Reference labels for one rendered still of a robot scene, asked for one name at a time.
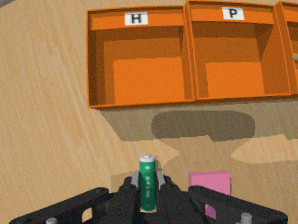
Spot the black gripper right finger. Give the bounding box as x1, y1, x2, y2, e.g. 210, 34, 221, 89
155, 171, 288, 224

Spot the green aa battery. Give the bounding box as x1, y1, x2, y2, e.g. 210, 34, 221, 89
139, 155, 156, 211

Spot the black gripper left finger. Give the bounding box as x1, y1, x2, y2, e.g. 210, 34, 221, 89
9, 171, 141, 224

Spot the pink square pad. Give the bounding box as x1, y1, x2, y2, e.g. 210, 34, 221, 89
189, 170, 230, 219

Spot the orange three-compartment bin rack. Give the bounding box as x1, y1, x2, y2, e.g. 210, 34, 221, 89
86, 0, 298, 111

